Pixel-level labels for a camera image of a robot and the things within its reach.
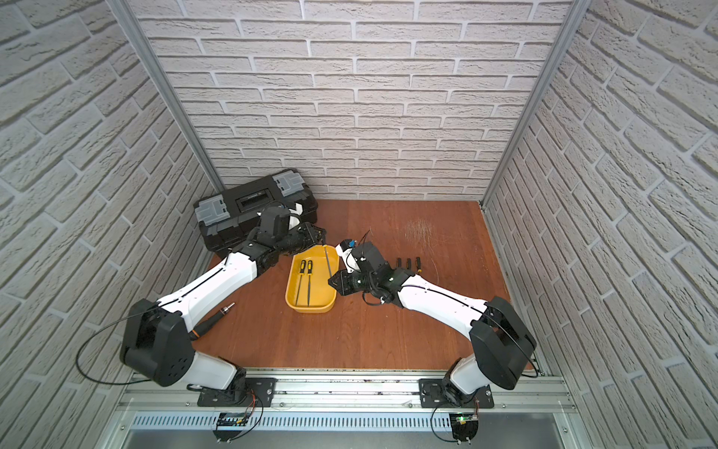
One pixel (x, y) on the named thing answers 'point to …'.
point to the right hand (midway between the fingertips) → (334, 281)
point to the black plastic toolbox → (226, 220)
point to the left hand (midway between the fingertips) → (330, 227)
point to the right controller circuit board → (465, 428)
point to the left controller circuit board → (229, 425)
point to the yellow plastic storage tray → (323, 296)
